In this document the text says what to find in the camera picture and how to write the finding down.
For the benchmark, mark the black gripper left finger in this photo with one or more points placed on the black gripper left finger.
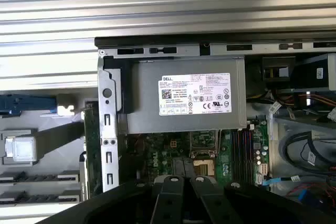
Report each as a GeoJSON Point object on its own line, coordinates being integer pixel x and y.
{"type": "Point", "coordinates": [168, 200]}

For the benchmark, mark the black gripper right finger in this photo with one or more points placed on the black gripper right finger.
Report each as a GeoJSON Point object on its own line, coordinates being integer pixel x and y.
{"type": "Point", "coordinates": [210, 203]}

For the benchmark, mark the black RAM slot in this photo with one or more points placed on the black RAM slot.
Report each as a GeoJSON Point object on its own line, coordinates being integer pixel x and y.
{"type": "Point", "coordinates": [233, 155]}
{"type": "Point", "coordinates": [244, 155]}
{"type": "Point", "coordinates": [239, 155]}
{"type": "Point", "coordinates": [250, 155]}

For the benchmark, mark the CPU socket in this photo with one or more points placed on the CPU socket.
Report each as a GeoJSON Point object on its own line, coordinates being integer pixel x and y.
{"type": "Point", "coordinates": [206, 166]}

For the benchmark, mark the green motherboard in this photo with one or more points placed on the green motherboard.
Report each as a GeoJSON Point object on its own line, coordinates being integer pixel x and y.
{"type": "Point", "coordinates": [224, 155]}

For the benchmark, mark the metal locking lever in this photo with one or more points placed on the metal locking lever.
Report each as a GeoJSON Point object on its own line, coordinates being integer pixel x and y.
{"type": "Point", "coordinates": [218, 142]}

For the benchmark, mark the metal socket cover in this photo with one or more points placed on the metal socket cover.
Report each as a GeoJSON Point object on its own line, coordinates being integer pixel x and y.
{"type": "Point", "coordinates": [191, 142]}

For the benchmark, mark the green graphics card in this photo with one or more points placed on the green graphics card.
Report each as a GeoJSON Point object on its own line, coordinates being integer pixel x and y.
{"type": "Point", "coordinates": [92, 142]}

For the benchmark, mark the black PC case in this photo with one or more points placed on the black PC case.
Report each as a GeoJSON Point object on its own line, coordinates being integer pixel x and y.
{"type": "Point", "coordinates": [111, 108]}

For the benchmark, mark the grey parts rack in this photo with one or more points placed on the grey parts rack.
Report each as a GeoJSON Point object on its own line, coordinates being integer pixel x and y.
{"type": "Point", "coordinates": [47, 166]}

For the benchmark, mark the grey power supply unit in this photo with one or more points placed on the grey power supply unit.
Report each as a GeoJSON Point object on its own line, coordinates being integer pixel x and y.
{"type": "Point", "coordinates": [141, 77]}

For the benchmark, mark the silver CPU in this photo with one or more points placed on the silver CPU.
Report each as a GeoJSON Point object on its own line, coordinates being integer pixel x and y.
{"type": "Point", "coordinates": [23, 149]}

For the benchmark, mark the metal drive cage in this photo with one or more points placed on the metal drive cage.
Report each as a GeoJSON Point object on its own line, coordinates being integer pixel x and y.
{"type": "Point", "coordinates": [309, 74]}

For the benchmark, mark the hard disk with blue carrier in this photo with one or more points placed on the hard disk with blue carrier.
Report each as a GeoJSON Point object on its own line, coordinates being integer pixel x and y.
{"type": "Point", "coordinates": [26, 103]}

